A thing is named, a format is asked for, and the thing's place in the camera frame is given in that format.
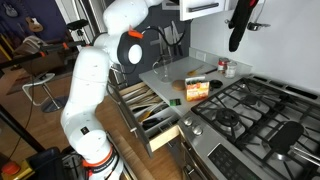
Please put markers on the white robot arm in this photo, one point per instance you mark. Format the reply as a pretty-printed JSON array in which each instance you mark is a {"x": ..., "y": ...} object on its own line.
[{"x": 119, "y": 44}]

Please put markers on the open wooden cutlery drawer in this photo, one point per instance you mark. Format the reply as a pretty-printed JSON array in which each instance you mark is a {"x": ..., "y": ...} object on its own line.
[{"x": 150, "y": 118}]

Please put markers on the white upper cupboard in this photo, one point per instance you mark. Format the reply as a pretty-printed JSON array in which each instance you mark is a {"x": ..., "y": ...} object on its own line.
[{"x": 191, "y": 9}]

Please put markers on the clear glass measuring jug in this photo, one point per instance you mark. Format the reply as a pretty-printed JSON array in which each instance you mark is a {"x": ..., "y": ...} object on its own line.
[{"x": 162, "y": 68}]

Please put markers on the green tea bag packet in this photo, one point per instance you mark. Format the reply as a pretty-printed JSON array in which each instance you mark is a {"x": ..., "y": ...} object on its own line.
[{"x": 175, "y": 102}]

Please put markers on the round cork trivet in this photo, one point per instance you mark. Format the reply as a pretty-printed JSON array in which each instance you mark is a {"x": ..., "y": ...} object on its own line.
[{"x": 178, "y": 85}]

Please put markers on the orange juice carton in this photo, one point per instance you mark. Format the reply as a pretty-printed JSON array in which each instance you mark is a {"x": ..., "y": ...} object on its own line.
[{"x": 197, "y": 88}]

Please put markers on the yellow smiley spatula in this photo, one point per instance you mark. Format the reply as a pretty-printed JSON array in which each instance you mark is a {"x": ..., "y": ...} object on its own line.
[{"x": 193, "y": 72}]

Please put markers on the small black round lid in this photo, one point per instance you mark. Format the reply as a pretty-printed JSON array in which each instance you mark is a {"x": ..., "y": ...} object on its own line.
[{"x": 215, "y": 84}]

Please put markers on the magnetic knife strip with knives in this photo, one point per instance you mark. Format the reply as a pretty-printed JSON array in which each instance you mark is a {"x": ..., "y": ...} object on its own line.
[{"x": 169, "y": 40}]

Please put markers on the red labelled tin can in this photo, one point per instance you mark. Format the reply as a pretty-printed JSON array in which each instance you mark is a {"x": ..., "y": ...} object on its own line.
[{"x": 222, "y": 65}]

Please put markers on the glass jar with label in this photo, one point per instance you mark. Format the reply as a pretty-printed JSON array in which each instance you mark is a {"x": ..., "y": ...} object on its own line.
[{"x": 231, "y": 69}]

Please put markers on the stainless gas stove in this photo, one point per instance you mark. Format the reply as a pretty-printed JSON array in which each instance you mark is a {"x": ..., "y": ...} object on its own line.
[{"x": 225, "y": 136}]

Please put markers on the white bar stool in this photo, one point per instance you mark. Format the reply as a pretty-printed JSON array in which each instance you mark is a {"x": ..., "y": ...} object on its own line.
[{"x": 50, "y": 103}]

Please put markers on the black oven mitt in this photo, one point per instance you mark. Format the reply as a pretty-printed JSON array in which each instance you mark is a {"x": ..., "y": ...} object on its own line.
[{"x": 236, "y": 37}]

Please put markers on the red emergency stop button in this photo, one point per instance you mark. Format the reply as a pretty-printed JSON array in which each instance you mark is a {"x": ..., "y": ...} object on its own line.
[{"x": 10, "y": 168}]

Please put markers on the white wall outlet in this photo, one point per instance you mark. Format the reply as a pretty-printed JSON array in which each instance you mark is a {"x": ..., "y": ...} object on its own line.
[{"x": 201, "y": 56}]

